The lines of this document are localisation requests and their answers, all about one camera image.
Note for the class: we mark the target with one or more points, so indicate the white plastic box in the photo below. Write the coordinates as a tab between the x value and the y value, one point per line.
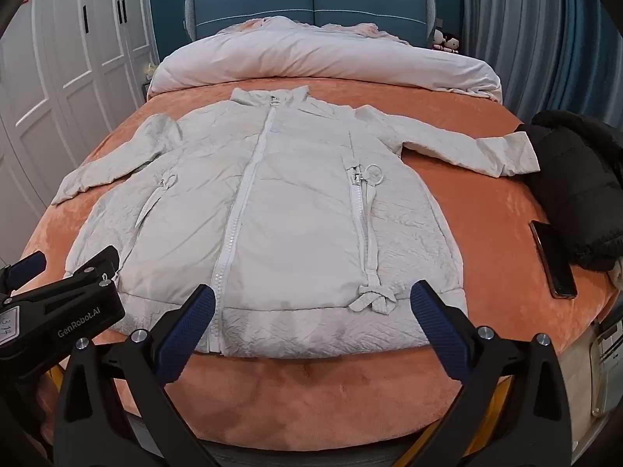
608	355

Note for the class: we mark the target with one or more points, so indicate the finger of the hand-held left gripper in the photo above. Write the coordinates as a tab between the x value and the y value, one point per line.
97	259
29	263

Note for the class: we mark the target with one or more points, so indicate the black white plush dolls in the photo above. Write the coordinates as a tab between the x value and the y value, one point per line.
445	41

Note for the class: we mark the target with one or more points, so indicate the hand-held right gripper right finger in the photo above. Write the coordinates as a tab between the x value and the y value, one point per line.
438	322

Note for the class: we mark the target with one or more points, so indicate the black puffer jacket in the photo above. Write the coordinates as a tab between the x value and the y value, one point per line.
569	180

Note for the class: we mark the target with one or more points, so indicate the white bedside ornament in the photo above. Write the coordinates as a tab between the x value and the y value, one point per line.
148	70

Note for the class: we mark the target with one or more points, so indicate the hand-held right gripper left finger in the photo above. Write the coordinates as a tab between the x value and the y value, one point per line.
192	322

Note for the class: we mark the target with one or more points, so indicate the blue padded headboard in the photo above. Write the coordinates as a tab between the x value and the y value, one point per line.
272	5

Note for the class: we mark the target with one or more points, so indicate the white panelled wardrobe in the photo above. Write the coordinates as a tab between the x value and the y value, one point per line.
73	68

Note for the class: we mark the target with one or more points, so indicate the grey blue curtain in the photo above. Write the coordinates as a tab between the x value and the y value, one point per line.
525	34

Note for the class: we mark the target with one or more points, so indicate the white zip-up jacket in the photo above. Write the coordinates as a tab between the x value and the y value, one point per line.
292	204

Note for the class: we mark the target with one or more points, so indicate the black smartphone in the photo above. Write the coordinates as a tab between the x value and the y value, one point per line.
555	262

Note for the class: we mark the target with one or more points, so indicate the pale pink duvet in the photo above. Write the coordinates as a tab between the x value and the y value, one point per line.
316	53

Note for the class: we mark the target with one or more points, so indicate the orange bed sheet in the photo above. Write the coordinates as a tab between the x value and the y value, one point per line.
486	204

